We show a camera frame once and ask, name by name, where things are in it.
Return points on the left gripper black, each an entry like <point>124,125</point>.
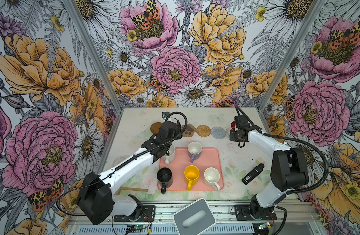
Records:
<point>178,132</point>

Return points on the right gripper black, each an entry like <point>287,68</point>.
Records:
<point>232,137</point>

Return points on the red inside white mug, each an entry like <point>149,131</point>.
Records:
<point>233,125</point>

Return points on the light brown round wooden coaster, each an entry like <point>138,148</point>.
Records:
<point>155,127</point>

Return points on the light blue woven coaster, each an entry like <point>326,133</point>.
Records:
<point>218,132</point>

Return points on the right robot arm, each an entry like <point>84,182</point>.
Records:
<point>288,168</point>

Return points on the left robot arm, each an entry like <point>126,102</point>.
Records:
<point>97,198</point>

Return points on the paw shaped wooden coaster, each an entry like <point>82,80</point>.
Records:
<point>189,131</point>

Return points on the woven rattan round coaster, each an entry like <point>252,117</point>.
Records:
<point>203,130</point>

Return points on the white mug back left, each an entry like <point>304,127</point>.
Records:
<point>170,155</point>

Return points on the lavender mug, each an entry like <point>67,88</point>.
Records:
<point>194,151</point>

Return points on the pink rectangular tray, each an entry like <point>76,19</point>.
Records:
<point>209,158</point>

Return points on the black handheld device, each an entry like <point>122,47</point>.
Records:
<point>253,174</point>

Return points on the black mug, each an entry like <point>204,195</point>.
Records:
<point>165,179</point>

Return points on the yellow mug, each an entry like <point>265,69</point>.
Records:
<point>191,175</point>

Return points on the white mug front right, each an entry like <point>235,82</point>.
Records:
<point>212,177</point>

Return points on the clear glass bowl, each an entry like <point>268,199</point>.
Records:
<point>119,160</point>

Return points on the white grey box device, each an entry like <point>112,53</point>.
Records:
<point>194,219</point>

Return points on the right small circuit board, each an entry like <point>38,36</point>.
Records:
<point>264,226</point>

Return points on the small green circuit board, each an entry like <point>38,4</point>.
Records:
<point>134,229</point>

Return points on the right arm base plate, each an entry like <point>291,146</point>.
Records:
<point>245,213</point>

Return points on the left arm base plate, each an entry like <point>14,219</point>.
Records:
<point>147,213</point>

